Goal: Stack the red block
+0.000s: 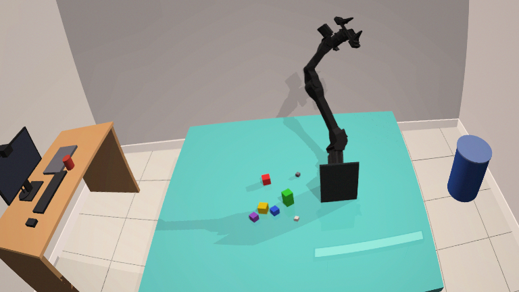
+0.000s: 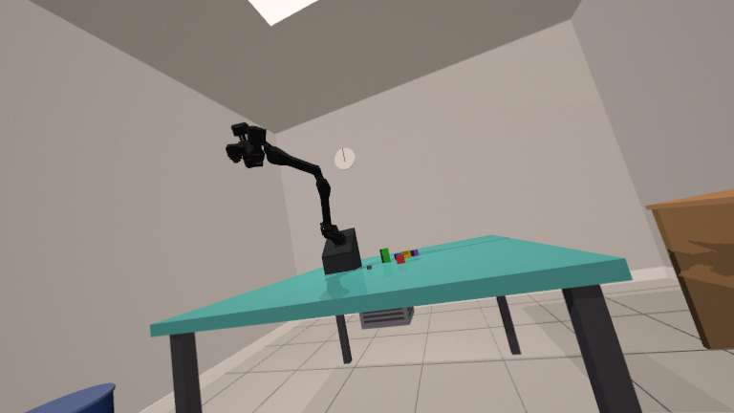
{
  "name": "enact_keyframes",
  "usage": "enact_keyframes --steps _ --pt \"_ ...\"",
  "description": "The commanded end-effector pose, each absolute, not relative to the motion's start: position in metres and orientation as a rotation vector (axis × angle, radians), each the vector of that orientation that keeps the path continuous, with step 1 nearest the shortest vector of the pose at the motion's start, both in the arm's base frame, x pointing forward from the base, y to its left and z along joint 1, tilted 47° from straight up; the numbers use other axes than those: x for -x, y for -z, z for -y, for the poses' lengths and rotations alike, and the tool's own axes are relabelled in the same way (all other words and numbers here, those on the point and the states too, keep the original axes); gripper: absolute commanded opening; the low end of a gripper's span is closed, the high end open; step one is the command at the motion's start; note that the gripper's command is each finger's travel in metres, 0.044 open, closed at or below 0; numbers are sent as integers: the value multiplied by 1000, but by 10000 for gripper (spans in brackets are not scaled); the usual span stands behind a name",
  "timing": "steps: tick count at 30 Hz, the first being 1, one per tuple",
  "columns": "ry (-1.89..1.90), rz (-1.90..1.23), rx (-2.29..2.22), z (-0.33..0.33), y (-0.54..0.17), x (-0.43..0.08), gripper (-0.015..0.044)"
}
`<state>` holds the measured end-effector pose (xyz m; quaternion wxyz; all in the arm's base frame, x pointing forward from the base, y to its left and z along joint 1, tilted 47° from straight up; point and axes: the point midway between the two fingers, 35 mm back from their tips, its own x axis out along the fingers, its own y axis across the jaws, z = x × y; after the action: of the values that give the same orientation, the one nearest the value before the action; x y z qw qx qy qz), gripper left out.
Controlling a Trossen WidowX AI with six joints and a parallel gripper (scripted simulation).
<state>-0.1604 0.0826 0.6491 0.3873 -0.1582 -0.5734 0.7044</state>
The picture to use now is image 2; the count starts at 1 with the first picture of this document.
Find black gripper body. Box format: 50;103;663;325
231;122;253;168

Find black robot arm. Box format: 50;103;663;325
226;126;346;247

